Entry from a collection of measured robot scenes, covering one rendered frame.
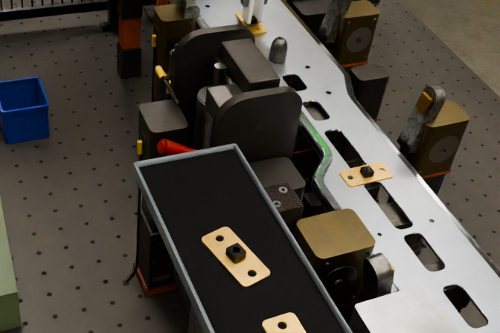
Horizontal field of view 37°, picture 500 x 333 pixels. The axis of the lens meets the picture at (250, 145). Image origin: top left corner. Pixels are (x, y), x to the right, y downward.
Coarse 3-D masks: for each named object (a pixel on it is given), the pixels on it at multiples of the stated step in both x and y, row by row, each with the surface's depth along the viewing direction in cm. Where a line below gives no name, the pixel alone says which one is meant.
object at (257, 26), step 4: (240, 12) 155; (252, 12) 156; (240, 16) 154; (252, 16) 152; (240, 20) 153; (244, 20) 153; (252, 20) 151; (256, 20) 152; (244, 24) 152; (252, 24) 152; (256, 24) 152; (260, 24) 152; (252, 28) 151; (256, 28) 151; (260, 28) 151; (264, 28) 151; (252, 32) 150; (256, 32) 150; (260, 32) 150; (264, 32) 150
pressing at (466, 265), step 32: (224, 0) 159; (288, 32) 153; (288, 64) 144; (320, 64) 145; (320, 96) 137; (352, 96) 139; (320, 128) 130; (352, 128) 131; (320, 160) 125; (384, 160) 125; (320, 192) 117; (352, 192) 118; (416, 192) 120; (384, 224) 114; (416, 224) 114; (448, 224) 115; (416, 256) 109; (448, 256) 110; (480, 256) 111; (480, 288) 106
